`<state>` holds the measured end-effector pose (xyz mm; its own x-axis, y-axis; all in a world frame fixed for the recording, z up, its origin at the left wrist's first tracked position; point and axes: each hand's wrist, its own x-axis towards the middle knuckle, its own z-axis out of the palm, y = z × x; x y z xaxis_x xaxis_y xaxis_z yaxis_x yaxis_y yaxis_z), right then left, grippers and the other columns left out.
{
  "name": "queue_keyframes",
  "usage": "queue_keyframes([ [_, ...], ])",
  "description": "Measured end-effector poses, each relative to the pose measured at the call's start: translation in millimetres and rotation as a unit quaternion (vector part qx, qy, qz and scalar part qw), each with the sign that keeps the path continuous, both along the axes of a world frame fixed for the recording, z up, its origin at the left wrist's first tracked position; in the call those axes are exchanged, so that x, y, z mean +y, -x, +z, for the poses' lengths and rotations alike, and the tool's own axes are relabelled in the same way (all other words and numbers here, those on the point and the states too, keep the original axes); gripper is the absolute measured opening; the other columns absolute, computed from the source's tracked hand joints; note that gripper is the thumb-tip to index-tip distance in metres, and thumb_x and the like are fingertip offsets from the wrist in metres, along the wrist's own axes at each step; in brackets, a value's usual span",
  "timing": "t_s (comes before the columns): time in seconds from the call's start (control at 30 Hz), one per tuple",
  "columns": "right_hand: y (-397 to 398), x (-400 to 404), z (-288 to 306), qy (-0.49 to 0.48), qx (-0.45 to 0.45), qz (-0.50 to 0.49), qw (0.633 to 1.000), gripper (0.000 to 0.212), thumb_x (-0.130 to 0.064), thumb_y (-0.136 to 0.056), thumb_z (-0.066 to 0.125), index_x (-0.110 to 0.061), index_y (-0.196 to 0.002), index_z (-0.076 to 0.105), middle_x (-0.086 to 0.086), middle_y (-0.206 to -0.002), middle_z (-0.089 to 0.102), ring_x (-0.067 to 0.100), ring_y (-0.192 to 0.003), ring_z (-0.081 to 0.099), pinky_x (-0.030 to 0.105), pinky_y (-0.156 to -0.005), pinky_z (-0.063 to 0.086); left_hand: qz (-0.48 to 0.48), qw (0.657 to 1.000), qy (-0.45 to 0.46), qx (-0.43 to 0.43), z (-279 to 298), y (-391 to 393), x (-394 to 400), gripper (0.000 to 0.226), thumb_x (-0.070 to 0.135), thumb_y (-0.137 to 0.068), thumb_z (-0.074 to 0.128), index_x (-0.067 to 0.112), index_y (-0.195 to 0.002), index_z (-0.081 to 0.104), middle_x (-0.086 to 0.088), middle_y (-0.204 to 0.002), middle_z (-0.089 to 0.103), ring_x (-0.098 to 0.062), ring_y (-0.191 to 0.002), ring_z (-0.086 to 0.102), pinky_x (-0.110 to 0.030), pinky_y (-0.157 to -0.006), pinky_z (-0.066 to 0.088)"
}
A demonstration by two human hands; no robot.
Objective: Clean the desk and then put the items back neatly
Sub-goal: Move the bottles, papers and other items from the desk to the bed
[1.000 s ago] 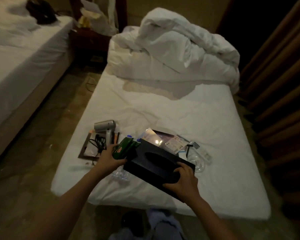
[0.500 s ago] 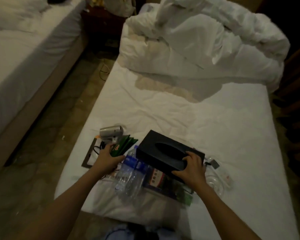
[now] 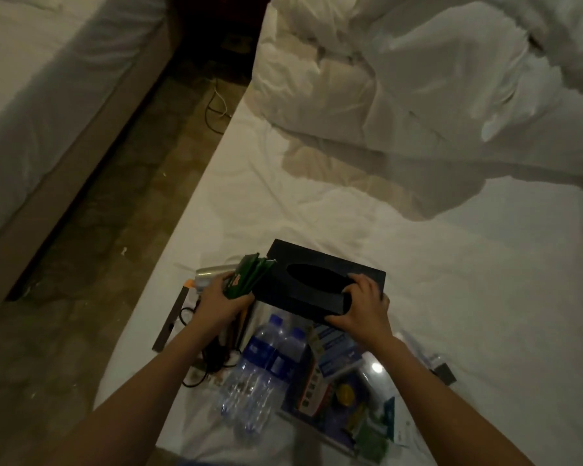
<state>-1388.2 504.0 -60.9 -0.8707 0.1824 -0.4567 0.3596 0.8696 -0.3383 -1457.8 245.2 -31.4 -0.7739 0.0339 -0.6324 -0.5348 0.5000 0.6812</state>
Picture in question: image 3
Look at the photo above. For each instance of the person's left hand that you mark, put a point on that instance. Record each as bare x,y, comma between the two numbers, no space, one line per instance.
219,310

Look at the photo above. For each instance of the person's right hand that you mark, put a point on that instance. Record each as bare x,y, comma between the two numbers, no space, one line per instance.
364,315

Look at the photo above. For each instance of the dark green packet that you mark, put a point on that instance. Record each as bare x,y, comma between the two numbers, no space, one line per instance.
248,274

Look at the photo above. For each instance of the silver hair dryer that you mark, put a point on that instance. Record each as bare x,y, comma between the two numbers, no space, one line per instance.
214,359

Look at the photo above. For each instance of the clear glass ashtray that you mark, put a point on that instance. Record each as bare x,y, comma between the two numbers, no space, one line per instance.
372,369

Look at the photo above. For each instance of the clear water bottle blue label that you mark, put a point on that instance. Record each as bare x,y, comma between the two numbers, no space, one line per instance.
253,369
277,378

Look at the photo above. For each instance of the black tissue box green label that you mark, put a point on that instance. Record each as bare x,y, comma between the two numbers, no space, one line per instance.
301,276

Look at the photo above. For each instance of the white remote control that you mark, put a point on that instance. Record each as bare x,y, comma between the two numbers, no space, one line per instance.
435,364

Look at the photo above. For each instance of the purple desk calendar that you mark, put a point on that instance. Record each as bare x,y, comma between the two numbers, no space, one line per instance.
345,412

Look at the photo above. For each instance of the small green white packet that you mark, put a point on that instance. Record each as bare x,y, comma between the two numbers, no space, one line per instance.
371,437

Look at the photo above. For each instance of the person's right forearm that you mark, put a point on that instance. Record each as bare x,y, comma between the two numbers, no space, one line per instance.
447,412

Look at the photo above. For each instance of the person's left forearm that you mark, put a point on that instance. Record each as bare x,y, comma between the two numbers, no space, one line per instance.
126,412

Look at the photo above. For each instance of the black pen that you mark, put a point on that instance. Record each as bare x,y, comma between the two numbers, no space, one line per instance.
188,284

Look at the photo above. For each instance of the white bed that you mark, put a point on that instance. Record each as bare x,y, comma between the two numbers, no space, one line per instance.
486,286
39,92

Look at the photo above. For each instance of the rumpled white duvet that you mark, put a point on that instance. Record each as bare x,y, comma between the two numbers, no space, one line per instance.
447,72

